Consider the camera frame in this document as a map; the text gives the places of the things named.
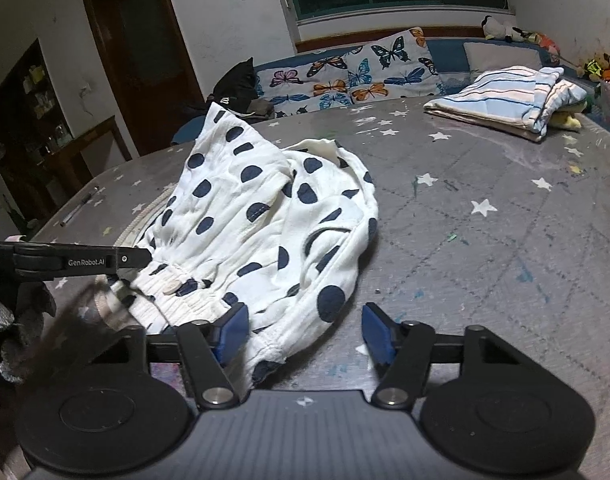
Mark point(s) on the black bag on sofa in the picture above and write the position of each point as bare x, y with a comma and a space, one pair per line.
236, 92

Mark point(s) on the brown wooden door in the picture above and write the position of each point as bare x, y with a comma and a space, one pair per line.
144, 56

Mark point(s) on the butterfly print cushion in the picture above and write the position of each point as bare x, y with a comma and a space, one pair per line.
395, 67

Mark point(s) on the white grey pillow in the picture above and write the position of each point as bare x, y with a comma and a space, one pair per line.
484, 56

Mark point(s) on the left hand knitted glove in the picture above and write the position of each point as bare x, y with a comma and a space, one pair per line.
21, 330

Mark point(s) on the white navy polka dot garment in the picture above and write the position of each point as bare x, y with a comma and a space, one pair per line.
280, 230

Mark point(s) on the white black plush toy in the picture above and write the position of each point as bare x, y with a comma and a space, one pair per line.
495, 30

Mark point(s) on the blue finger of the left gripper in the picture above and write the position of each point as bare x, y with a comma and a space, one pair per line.
38, 261

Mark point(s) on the colourful toys pile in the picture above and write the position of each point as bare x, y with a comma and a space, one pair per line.
595, 69

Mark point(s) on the round induction hob in table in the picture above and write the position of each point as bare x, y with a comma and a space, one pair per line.
139, 224

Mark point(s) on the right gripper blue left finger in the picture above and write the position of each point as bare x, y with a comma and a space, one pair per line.
205, 350

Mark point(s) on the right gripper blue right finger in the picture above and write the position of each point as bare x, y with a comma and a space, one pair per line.
402, 352

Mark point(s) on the dark wooden shelf unit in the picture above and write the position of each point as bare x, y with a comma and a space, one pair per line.
42, 164

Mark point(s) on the folded blue striped cloth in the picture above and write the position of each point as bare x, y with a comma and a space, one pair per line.
516, 100

